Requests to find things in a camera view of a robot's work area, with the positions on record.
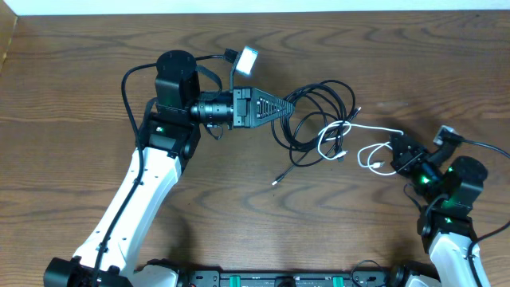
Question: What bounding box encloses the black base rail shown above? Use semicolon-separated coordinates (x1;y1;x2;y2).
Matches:
131;260;439;287

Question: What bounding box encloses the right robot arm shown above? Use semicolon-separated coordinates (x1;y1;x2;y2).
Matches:
390;130;490;286

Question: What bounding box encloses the wooden side panel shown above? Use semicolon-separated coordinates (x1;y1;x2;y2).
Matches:
0;0;18;69

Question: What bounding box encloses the white USB cable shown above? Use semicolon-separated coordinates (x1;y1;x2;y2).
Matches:
316;120;405;177

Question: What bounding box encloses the left camera black cable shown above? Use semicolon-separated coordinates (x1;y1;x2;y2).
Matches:
89;48;240;287

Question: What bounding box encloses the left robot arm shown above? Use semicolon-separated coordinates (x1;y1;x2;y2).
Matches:
43;50;295;286

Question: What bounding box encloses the black USB cable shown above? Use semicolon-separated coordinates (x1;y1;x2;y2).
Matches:
271;79;363;187

